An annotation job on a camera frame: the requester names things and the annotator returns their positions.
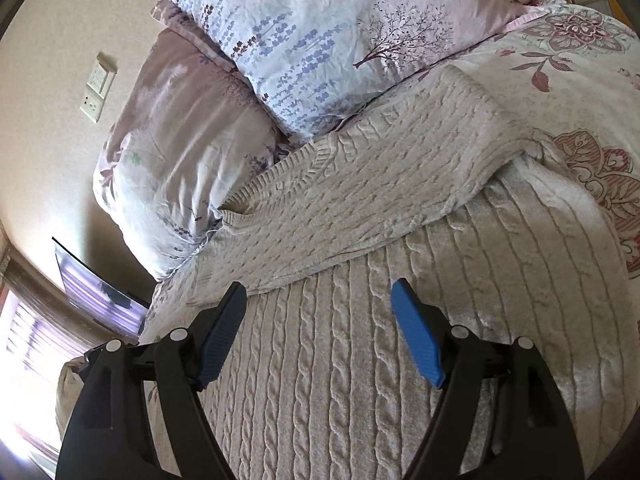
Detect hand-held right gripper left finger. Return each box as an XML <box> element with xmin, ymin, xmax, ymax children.
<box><xmin>55</xmin><ymin>281</ymin><xmax>248</xmax><ymax>480</ymax></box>

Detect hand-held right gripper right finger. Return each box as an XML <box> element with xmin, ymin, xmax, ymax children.
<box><xmin>391</xmin><ymin>277</ymin><xmax>586</xmax><ymax>480</ymax></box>

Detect beige cable knit sweater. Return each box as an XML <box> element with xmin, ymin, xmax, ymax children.
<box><xmin>150</xmin><ymin>64</ymin><xmax>633</xmax><ymax>480</ymax></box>

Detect flat screen television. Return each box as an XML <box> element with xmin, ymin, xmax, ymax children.
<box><xmin>52</xmin><ymin>236</ymin><xmax>151</xmax><ymax>338</ymax></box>

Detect pink pillow with lavender print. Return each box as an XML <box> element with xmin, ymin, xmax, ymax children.
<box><xmin>92</xmin><ymin>27</ymin><xmax>301</xmax><ymax>281</ymax></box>

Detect window with curtain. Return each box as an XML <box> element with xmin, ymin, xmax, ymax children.
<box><xmin>0</xmin><ymin>255</ymin><xmax>63</xmax><ymax>466</ymax></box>

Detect floral duvet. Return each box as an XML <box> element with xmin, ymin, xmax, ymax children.
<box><xmin>137</xmin><ymin>0</ymin><xmax>640</xmax><ymax>346</ymax></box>

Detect pink pillow with tree print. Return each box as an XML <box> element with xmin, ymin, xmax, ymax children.
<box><xmin>152</xmin><ymin>0</ymin><xmax>533</xmax><ymax>142</ymax></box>

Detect white wall socket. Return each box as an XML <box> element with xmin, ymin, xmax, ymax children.
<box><xmin>80</xmin><ymin>85</ymin><xmax>108</xmax><ymax>123</ymax></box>

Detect white wall switch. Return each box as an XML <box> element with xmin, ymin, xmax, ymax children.
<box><xmin>87</xmin><ymin>51</ymin><xmax>117</xmax><ymax>98</ymax></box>

